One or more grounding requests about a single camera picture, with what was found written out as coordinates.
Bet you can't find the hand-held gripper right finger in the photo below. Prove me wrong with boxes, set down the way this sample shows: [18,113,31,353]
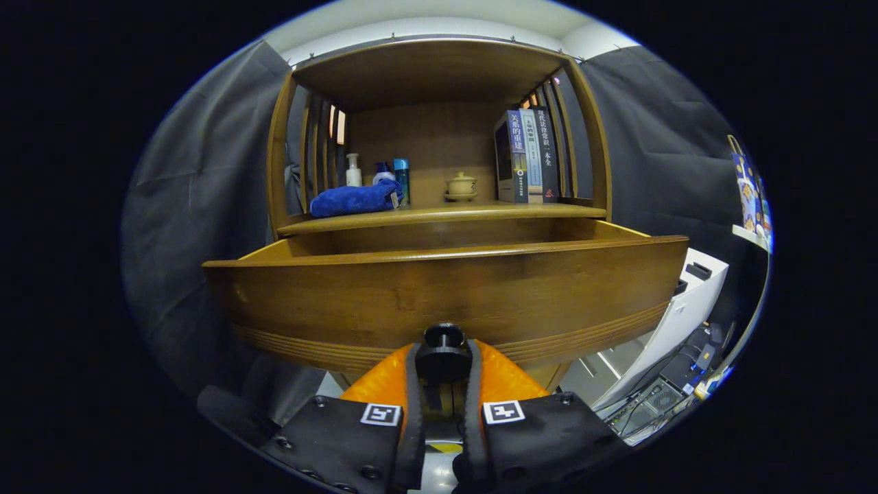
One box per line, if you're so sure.
[453,340,628,494]

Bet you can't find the blue spine book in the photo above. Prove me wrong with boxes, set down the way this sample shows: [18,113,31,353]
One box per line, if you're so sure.
[494,110,527,204]

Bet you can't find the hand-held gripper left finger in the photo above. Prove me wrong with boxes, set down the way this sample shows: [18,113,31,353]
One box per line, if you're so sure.
[257,341,426,494]

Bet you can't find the wooden cabinet with slatted hutch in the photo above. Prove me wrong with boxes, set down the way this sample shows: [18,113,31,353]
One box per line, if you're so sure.
[266,38,613,393]

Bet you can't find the black electronic device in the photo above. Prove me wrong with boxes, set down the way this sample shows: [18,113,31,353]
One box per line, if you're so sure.
[678,343,721,392]

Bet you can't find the wooden drawer with black knob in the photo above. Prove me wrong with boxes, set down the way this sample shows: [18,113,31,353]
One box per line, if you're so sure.
[202,218,690,385]

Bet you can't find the blue dotted gift bag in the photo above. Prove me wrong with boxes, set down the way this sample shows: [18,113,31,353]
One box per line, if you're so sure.
[728,135,759,231]

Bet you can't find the wooden countertop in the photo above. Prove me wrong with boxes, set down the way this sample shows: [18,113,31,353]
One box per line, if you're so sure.
[278,201,608,236]

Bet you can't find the black spine book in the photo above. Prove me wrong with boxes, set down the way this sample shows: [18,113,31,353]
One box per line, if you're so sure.
[532,106,560,203]

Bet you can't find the white side shelf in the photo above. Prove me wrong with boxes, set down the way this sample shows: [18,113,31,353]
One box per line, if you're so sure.
[731,224,770,253]

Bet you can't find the white box unit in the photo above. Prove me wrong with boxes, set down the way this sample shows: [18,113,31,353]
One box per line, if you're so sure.
[580,248,729,409]

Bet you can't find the blue folded towel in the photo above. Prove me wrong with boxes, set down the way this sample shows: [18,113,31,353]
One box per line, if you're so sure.
[310,178,404,218]

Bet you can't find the grey spine book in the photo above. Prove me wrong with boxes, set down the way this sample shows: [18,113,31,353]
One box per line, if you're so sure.
[519,108,544,204]

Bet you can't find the beige lidded teacup with saucer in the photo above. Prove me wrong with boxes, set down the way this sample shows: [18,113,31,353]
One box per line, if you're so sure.
[444,172,479,202]

